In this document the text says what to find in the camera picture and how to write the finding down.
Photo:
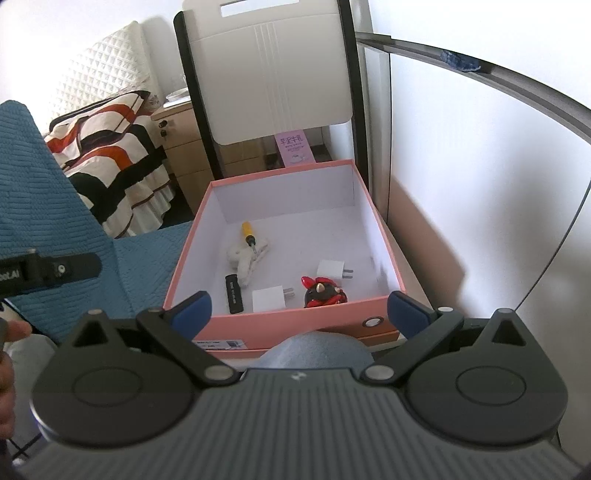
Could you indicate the person's left hand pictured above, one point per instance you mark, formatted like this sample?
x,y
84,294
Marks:
x,y
7,392

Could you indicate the red and black toy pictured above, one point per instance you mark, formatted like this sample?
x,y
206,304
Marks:
x,y
321,293

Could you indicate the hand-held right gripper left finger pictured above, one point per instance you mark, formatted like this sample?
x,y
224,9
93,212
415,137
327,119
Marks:
x,y
194,314

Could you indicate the white quilted headboard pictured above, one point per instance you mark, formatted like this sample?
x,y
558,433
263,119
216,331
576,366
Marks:
x,y
101,64

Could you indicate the black rectangular device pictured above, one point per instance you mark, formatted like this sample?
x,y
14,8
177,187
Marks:
x,y
234,293

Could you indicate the white plush toy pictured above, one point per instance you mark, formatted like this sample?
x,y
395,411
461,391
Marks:
x,y
242,265

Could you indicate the pink carton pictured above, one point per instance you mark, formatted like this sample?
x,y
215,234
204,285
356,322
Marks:
x,y
295,150

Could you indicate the pink cardboard box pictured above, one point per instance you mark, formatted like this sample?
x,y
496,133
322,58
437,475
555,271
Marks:
x,y
295,217

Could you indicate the white chair with black frame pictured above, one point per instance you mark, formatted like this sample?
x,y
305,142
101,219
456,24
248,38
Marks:
x,y
272,69

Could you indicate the striped bed cover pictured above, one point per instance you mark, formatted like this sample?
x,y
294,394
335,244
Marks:
x,y
111,157

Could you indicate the white plug charger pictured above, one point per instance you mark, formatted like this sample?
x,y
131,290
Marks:
x,y
330,270
268,300

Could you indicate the curved black metal rail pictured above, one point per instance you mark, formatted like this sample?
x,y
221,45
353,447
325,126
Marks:
x,y
531,78

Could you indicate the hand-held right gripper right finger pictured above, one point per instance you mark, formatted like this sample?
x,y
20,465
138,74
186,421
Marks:
x,y
406,311

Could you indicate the blue quilted blanket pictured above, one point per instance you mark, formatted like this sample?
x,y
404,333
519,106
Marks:
x,y
46,184

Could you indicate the wooden nightstand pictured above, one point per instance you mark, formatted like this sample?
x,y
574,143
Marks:
x,y
184,152

